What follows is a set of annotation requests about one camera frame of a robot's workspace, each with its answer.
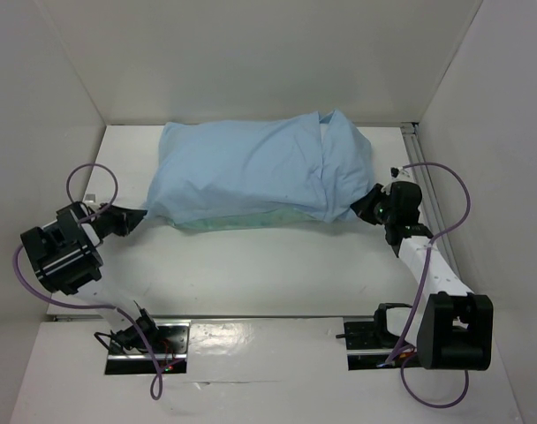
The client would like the light blue pillowcase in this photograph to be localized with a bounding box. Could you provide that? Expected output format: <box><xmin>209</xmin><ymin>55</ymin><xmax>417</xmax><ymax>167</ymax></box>
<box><xmin>145</xmin><ymin>110</ymin><xmax>375</xmax><ymax>231</ymax></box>

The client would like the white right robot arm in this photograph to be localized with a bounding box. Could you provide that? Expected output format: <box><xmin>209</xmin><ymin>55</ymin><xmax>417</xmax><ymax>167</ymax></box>
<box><xmin>351</xmin><ymin>181</ymin><xmax>494</xmax><ymax>371</ymax></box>

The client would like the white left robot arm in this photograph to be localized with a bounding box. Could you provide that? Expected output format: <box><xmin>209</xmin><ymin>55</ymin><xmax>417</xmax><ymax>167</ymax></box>
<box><xmin>20</xmin><ymin>201</ymin><xmax>161</xmax><ymax>352</ymax></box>

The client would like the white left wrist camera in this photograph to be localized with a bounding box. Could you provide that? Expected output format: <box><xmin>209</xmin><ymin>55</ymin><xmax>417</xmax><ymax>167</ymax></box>
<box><xmin>83</xmin><ymin>193</ymin><xmax>99</xmax><ymax>209</ymax></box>

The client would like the aluminium side rail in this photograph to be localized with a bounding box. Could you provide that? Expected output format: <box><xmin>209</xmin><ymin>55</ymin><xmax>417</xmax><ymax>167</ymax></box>
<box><xmin>401</xmin><ymin>123</ymin><xmax>459</xmax><ymax>275</ymax></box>

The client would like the aluminium table edge rail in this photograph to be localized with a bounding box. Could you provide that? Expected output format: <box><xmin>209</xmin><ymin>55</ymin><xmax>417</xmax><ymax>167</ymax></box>
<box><xmin>48</xmin><ymin>312</ymin><xmax>374</xmax><ymax>321</ymax></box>

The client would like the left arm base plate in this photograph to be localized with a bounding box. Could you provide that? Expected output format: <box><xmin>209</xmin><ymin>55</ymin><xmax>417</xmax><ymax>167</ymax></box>
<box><xmin>95</xmin><ymin>322</ymin><xmax>190</xmax><ymax>375</ymax></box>

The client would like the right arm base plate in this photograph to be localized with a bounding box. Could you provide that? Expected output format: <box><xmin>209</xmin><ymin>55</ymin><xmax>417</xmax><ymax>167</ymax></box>
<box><xmin>336</xmin><ymin>320</ymin><xmax>398</xmax><ymax>371</ymax></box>

